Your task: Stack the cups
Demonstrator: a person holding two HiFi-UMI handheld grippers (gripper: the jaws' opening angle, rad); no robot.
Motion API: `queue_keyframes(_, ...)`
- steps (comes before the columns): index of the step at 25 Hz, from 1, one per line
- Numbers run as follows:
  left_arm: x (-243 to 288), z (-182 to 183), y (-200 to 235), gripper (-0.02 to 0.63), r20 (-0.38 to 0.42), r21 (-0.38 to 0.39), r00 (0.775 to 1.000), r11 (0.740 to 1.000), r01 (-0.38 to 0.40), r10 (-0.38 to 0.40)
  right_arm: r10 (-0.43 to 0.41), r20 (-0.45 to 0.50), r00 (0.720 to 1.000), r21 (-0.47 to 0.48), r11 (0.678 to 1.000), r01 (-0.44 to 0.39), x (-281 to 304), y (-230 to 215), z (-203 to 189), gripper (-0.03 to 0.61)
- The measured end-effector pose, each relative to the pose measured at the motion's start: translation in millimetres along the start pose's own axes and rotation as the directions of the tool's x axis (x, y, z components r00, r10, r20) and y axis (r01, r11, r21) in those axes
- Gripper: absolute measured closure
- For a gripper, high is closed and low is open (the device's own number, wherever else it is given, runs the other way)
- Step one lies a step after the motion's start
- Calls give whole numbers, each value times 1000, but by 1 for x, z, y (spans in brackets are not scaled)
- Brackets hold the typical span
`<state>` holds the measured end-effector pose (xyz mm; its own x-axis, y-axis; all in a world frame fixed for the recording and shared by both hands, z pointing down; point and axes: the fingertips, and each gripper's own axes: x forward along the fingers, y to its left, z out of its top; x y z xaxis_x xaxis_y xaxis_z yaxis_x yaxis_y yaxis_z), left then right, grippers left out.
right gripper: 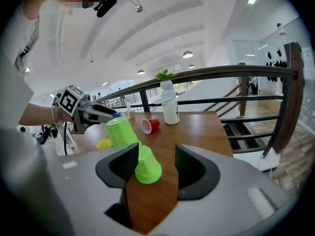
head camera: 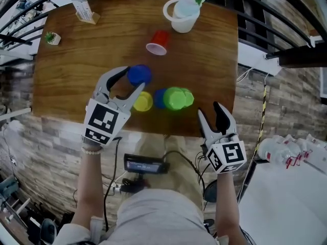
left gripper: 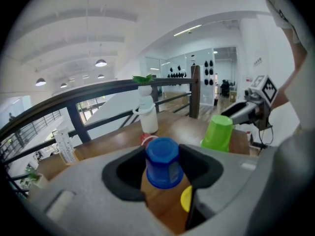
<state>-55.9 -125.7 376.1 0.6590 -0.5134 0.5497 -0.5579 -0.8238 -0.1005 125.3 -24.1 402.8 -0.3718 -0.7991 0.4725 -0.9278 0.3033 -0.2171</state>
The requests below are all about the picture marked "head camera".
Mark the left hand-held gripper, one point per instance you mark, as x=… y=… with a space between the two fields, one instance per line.
x=104 y=121

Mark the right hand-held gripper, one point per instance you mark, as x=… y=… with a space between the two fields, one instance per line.
x=227 y=153

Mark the blue paper cup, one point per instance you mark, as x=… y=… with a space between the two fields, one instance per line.
x=140 y=74
x=159 y=98

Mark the yellow paper cup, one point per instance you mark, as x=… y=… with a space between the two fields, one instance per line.
x=144 y=103

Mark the green paper cup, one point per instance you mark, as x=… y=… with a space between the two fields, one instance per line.
x=190 y=97
x=175 y=98

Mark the red paper cup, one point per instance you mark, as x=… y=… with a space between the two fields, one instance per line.
x=161 y=38

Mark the person's left forearm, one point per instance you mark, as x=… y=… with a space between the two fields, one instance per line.
x=88 y=187

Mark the person's right forearm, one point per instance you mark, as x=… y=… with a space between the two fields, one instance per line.
x=227 y=203

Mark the yellow black striped tape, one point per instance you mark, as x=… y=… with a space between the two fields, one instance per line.
x=261 y=121

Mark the person's beige trousers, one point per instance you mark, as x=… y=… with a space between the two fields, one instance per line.
x=176 y=167

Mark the grey wristband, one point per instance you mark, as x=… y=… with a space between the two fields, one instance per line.
x=92 y=144

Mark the pack of water bottles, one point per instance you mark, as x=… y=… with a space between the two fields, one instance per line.
x=276 y=152

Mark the black round stand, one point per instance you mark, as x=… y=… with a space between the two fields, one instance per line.
x=210 y=193

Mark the white base panel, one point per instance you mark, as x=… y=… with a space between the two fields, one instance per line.
x=258 y=60

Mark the small black monitor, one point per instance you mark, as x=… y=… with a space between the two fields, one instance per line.
x=145 y=164

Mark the small potted plant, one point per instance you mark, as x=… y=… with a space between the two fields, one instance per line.
x=53 y=38

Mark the wooden card holder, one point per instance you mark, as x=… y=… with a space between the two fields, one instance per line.
x=85 y=13

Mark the white pitcher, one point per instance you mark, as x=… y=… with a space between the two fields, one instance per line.
x=184 y=24

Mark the white power strip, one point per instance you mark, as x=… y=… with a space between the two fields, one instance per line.
x=116 y=186

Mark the pile of white packets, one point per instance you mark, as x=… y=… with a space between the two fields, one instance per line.
x=314 y=144

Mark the white table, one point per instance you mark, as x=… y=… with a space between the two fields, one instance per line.
x=283 y=208

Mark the pale blue plant vase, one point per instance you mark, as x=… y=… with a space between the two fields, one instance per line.
x=185 y=8

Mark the person's light shirt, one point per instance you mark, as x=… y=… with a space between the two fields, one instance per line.
x=158 y=221

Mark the grey black chair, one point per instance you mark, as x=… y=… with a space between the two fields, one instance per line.
x=48 y=230

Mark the black monitor mount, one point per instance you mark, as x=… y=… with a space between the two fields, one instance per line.
x=135 y=184

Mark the dark wooden post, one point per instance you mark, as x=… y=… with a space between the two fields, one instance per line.
x=304 y=57

